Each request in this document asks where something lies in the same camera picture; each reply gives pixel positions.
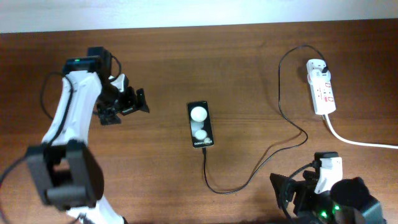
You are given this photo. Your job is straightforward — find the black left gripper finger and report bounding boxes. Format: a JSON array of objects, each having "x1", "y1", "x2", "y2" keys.
[
  {"x1": 98, "y1": 111, "x2": 121, "y2": 126},
  {"x1": 136, "y1": 88, "x2": 150, "y2": 113}
]

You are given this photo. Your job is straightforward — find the black smartphone silver frame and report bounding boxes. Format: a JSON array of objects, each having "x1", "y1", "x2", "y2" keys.
[{"x1": 187, "y1": 101, "x2": 215, "y2": 148}]

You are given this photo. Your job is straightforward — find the black phone charger cable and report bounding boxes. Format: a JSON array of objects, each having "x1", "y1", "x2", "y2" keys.
[{"x1": 201, "y1": 44, "x2": 329, "y2": 195}]

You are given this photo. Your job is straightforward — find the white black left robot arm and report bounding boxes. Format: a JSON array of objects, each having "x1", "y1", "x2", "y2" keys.
[{"x1": 25, "y1": 47, "x2": 149, "y2": 223}]

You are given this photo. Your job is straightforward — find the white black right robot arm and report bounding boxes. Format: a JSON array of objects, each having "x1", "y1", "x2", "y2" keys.
[{"x1": 270, "y1": 170, "x2": 387, "y2": 224}]

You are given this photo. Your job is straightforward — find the white charger plug adapter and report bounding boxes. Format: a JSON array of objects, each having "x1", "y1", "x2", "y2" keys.
[{"x1": 306, "y1": 59, "x2": 331, "y2": 85}]

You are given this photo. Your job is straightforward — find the white power strip red switches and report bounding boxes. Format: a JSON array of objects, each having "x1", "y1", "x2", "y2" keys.
[{"x1": 309, "y1": 81, "x2": 336, "y2": 115}]

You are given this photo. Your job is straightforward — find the white power strip cord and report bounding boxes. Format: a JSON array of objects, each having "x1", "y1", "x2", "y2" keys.
[{"x1": 322, "y1": 113, "x2": 398, "y2": 150}]

